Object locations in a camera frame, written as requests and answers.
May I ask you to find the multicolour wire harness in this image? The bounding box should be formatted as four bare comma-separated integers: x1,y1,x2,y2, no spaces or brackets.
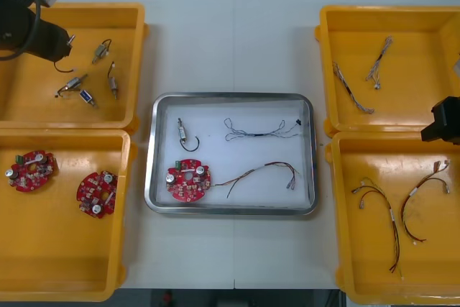
350,176,405,281
400,159,452,245
211,160,303,200

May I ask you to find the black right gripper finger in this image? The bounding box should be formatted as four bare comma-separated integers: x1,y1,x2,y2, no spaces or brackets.
431,96,460,128
420,124,460,142

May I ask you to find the white label metal solenoid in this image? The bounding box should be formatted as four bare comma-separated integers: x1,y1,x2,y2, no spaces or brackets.
175,117,201,152

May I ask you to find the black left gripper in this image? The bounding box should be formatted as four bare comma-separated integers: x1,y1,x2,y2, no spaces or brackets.
34,21,71,65

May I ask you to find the round red circuit board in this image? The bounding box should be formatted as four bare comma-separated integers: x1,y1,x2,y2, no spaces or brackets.
4,149,60,194
165,158,215,203
75,170,119,220

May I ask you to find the grey twisted wire harness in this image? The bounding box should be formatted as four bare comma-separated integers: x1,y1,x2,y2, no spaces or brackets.
332,61,375,114
365,35,394,89

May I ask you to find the blue-white wire harness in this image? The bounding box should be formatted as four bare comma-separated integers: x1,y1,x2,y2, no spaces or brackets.
223,116,303,142

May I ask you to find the blue label metal solenoid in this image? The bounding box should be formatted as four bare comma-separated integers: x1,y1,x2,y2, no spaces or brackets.
79,90,98,109

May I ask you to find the small metal solenoid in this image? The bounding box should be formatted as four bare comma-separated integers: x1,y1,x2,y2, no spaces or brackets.
91,38,112,65
54,73,89,99
106,61,119,100
53,34,79,73

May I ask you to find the steel tray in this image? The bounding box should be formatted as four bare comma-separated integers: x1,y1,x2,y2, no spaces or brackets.
144,91,321,216

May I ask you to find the yellow-orange plastic bin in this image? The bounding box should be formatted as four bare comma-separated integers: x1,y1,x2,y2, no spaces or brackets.
315,4,460,139
0,129,138,303
325,131,460,307
0,1,149,132

